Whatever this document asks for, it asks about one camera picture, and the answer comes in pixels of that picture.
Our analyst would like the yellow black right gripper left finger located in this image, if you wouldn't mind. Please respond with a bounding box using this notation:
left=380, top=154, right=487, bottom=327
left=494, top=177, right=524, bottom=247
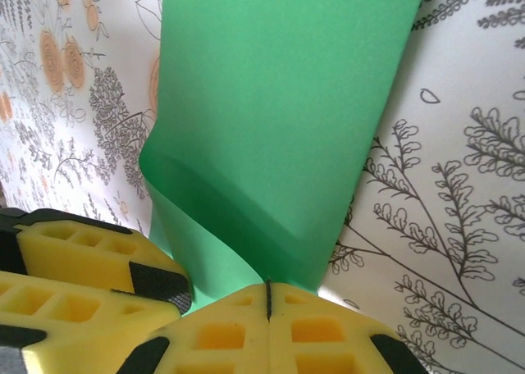
left=118, top=282, right=271, bottom=374

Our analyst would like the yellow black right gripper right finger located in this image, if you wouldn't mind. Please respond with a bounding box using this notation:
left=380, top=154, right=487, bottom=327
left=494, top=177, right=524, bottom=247
left=268, top=281, right=416, bottom=374

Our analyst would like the floral patterned table cover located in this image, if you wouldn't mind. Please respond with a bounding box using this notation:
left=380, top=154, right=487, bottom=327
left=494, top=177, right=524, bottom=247
left=0, top=0, right=525, bottom=374

